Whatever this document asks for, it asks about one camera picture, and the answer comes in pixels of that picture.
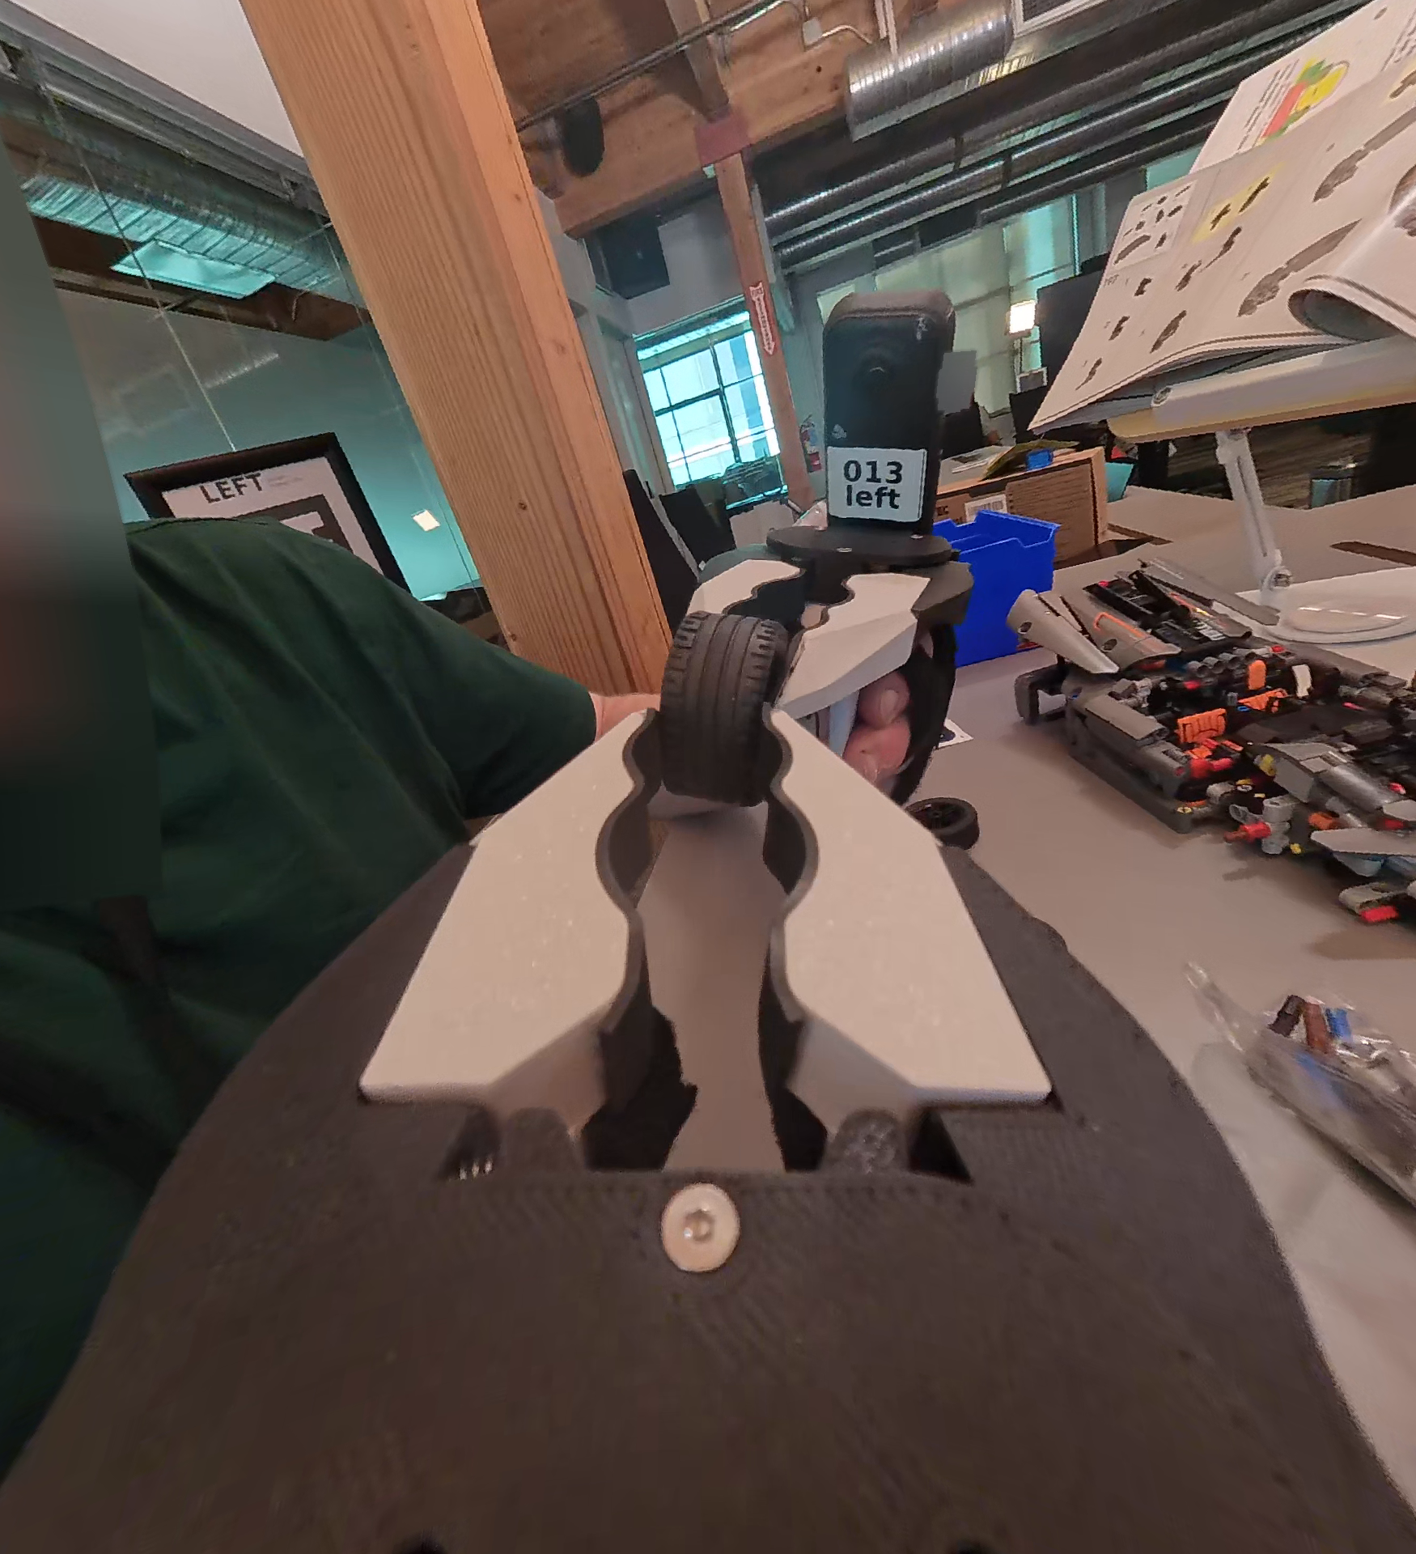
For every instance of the grey toy car model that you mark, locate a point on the grey toy car model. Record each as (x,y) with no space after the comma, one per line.
(1206,717)

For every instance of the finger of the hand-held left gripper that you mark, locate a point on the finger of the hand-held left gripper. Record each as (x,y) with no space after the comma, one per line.
(733,595)
(866,644)

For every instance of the silver ventilation duct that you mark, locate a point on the silver ventilation duct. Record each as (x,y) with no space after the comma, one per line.
(927,68)

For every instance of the clear bag of small parts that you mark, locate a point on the clear bag of small parts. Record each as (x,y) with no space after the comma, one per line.
(1364,1093)

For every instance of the blue plastic bin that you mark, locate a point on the blue plastic bin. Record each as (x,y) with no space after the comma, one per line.
(1005,570)

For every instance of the black rubber toy tire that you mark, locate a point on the black rubber toy tire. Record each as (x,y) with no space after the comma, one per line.
(720,704)

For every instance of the brown cardboard box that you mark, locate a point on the brown cardboard box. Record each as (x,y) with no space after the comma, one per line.
(1054,498)

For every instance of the bright window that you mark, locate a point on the bright window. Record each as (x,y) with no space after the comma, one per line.
(708,401)

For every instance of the black hanging speaker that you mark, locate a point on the black hanging speaker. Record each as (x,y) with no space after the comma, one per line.
(581,136)

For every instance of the open building manual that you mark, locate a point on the open building manual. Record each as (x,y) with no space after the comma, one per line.
(1266,182)

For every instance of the toy wheel with tire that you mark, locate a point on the toy wheel with tire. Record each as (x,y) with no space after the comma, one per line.
(951,827)

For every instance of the red fire extinguisher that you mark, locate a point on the red fire extinguisher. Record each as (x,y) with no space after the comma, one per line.
(813,448)

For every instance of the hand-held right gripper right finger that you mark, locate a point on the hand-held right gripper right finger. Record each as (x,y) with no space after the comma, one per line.
(914,972)

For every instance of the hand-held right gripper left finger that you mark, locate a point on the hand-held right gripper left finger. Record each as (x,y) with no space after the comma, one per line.
(501,972)

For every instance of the white book stand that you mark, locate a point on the white book stand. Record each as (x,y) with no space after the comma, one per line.
(1255,510)

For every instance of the black framed marker sign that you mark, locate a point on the black framed marker sign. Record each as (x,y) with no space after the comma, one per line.
(271,485)

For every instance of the wooden pillar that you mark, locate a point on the wooden pillar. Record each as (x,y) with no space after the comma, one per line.
(441,304)
(757,244)

